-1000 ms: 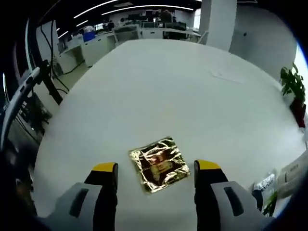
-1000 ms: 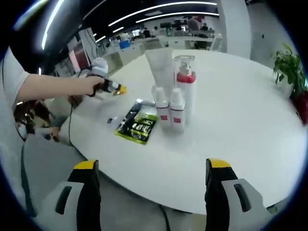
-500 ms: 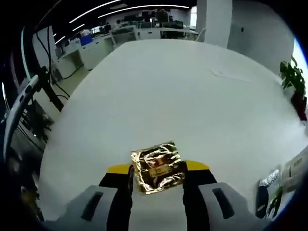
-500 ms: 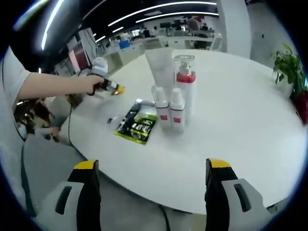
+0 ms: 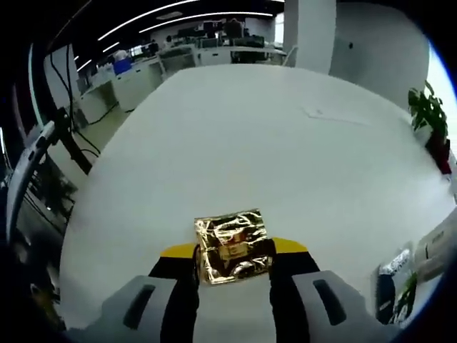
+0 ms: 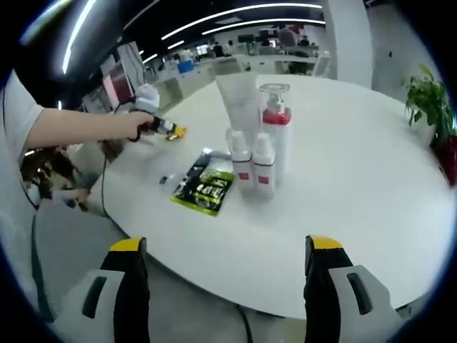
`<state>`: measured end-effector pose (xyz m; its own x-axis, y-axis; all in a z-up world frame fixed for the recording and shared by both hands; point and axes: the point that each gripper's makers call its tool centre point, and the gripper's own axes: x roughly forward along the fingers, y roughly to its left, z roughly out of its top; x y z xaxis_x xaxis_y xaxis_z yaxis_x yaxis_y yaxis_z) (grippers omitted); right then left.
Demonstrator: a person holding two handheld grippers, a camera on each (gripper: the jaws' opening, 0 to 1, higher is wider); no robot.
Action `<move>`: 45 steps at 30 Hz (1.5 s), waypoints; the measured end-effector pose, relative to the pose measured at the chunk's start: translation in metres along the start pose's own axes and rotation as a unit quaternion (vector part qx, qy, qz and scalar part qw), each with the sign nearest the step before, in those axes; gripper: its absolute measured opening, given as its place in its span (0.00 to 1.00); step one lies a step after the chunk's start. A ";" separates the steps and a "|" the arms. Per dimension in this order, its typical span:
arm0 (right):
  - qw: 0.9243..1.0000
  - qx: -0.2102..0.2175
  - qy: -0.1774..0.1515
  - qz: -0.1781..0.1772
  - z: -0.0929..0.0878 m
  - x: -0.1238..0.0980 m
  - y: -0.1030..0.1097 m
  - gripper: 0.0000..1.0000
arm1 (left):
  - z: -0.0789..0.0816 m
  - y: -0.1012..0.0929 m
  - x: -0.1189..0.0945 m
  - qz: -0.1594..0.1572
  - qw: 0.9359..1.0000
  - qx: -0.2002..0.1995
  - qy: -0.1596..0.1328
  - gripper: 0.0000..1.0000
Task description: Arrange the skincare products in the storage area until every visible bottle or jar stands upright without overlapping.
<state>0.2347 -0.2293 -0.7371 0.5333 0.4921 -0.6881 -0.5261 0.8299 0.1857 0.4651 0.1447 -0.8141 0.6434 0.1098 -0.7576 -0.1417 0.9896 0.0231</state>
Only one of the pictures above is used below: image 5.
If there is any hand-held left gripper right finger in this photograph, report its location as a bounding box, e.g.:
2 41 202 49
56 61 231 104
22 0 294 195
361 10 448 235
268 235 367 343

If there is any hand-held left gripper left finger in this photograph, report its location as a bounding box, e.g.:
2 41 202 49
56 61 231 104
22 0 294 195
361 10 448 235
101 242 201 343

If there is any green black skincare packet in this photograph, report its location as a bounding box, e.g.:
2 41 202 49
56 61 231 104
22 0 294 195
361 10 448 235
374 247 419 327

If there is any gold foil skincare sachet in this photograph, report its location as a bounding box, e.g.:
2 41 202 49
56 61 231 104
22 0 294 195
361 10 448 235
193 206 276 287

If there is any blue storage box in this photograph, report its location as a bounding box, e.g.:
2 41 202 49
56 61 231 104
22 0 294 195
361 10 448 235
113 59 132 76

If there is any potted green plant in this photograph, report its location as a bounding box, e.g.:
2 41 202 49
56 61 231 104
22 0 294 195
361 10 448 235
407 81 452 174

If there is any white curved frame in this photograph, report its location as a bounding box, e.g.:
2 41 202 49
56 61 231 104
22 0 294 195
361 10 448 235
6 121 56 247

